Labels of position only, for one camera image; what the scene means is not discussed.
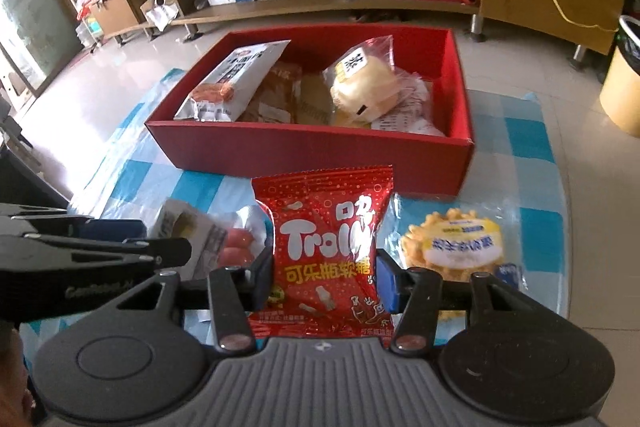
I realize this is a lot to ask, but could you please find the red cardboard box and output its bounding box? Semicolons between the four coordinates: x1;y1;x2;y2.
145;26;475;196

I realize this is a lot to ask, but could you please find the yellow bread packet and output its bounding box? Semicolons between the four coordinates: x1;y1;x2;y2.
295;72;447;138

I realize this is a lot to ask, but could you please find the sausage packet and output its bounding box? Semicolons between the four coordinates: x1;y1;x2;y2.
150;199;274;282

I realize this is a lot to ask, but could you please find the white spicy strip packet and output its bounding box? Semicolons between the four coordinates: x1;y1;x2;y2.
174;39;292;122

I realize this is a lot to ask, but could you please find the waffle packet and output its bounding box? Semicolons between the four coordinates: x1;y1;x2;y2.
395;202;527;323

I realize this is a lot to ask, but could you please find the brown dried tofu packet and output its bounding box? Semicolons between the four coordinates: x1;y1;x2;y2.
235;62;307;124

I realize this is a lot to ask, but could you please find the steamed cake packet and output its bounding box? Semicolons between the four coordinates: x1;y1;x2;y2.
322;36;402;130

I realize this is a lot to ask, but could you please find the blue white checkered tablecloth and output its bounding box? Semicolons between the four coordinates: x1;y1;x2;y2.
20;67;566;348

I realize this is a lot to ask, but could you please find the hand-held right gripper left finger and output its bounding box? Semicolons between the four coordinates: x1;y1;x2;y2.
102;252;275;354

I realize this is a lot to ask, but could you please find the cream trash bin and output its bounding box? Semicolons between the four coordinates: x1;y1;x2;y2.
599;14;640;132

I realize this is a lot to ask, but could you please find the red gummy candy packet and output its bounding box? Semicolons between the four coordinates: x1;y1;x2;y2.
251;164;396;340

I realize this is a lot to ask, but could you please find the white plastic bag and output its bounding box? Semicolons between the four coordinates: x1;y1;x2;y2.
141;0;182;32

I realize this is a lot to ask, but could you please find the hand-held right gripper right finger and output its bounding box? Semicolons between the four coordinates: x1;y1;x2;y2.
376;249;543;355

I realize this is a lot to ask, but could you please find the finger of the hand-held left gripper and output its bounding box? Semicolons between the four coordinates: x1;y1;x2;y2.
0;202;149;242
0;234;194;276

